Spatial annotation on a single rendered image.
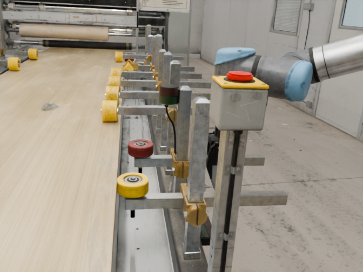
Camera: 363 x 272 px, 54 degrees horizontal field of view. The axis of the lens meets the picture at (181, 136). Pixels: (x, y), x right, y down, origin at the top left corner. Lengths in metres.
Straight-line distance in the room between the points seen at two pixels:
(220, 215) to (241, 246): 1.65
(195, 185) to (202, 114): 0.18
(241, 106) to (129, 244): 0.75
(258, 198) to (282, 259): 1.27
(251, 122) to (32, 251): 0.44
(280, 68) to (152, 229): 0.69
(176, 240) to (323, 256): 1.43
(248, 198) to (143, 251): 0.37
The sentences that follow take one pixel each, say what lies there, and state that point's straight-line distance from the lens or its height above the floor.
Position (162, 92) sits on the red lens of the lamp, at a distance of 1.04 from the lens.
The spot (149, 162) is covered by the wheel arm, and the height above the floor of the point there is 0.85.
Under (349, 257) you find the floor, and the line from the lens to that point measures 2.42.
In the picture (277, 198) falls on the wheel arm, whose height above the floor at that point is 0.85.
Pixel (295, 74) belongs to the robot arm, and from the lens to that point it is 0.81.
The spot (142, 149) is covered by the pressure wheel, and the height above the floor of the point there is 0.90.
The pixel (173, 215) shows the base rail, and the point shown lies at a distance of 1.16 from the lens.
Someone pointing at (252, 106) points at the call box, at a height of 1.19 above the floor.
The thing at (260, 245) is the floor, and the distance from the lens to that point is 2.30.
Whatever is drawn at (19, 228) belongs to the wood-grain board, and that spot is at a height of 0.90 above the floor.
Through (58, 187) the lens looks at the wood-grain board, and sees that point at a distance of 0.92.
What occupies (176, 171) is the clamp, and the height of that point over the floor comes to 0.85.
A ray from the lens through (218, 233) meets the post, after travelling 0.64.
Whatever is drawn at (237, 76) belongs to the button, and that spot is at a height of 1.23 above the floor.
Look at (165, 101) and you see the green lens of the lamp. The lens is 1.04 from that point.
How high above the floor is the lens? 1.32
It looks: 20 degrees down
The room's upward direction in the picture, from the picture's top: 3 degrees clockwise
